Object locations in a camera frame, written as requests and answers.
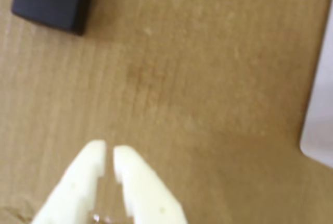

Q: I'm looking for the brown cardboard sheet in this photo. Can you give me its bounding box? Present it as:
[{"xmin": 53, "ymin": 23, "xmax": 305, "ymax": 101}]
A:
[{"xmin": 0, "ymin": 0, "xmax": 333, "ymax": 224}]

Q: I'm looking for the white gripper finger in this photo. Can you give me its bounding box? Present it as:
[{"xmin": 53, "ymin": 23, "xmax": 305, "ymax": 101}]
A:
[
  {"xmin": 31, "ymin": 140, "xmax": 108, "ymax": 224},
  {"xmin": 113, "ymin": 145, "xmax": 187, "ymax": 224}
]

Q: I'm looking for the black rectangular block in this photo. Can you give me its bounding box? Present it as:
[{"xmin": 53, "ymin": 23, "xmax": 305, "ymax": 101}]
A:
[{"xmin": 10, "ymin": 0, "xmax": 96, "ymax": 36}]

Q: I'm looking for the white plastic box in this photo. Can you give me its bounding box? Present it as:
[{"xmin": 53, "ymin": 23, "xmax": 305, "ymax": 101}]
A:
[{"xmin": 299, "ymin": 0, "xmax": 333, "ymax": 166}]

